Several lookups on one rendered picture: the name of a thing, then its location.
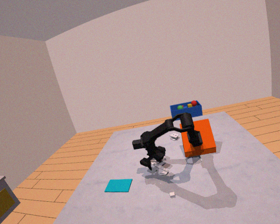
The teal flat plate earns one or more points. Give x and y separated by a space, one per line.
122 185

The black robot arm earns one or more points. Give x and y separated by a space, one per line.
148 138

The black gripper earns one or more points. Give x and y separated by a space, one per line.
146 161

